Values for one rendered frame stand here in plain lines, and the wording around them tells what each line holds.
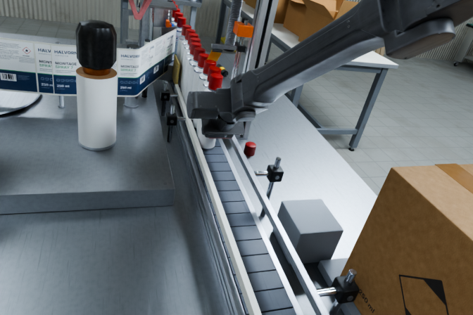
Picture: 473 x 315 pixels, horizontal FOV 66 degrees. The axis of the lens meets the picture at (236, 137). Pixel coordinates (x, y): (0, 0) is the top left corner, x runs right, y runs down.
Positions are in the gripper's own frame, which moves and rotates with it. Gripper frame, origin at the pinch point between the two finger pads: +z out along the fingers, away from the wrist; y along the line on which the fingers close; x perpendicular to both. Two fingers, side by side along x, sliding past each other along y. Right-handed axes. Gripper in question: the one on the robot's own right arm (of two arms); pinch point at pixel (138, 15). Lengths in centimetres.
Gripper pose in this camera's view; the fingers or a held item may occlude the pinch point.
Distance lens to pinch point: 91.0
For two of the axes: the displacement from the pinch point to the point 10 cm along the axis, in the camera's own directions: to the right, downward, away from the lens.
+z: -2.0, 8.6, 4.8
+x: 9.3, 0.1, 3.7
